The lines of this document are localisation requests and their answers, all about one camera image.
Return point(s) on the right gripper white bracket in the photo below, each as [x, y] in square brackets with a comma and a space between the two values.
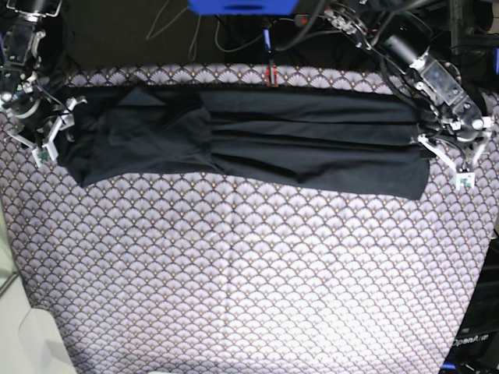
[35, 122]

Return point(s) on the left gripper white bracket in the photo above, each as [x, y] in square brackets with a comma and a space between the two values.
[461, 157]

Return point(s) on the dark navy T-shirt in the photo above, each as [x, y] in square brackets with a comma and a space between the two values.
[344, 141]

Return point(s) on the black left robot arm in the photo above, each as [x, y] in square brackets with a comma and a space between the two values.
[457, 123]

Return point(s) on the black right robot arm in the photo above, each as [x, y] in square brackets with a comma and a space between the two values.
[21, 59]

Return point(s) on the black OpenArm base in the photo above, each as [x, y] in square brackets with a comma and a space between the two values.
[475, 348]

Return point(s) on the white cabinet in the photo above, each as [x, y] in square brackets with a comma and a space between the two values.
[30, 339]

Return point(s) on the fan-patterned table cloth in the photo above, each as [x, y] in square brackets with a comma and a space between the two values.
[204, 273]

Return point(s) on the red table clamp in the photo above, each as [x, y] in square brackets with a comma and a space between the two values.
[271, 76]

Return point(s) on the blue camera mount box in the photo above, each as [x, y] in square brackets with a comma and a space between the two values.
[242, 7]

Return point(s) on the white power strip red switch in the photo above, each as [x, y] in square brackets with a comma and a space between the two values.
[301, 20]

